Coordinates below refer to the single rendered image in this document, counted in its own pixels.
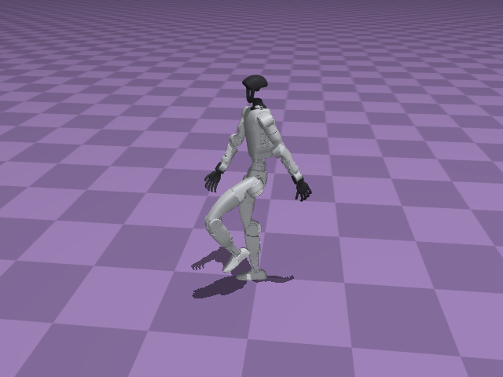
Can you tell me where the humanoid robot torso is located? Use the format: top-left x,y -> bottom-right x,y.
244,103 -> 274,188

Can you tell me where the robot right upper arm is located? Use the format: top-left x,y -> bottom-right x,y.
229,106 -> 250,146

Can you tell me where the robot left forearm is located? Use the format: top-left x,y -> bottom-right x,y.
280,145 -> 303,181

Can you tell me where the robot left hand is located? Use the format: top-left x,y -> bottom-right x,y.
292,176 -> 312,202

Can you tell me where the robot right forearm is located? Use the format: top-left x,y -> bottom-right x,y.
219,142 -> 238,172

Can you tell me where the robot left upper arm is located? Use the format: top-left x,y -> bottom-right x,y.
256,112 -> 285,159

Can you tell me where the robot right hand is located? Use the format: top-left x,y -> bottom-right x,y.
204,162 -> 225,192

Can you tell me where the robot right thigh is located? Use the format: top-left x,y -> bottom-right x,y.
239,175 -> 261,236

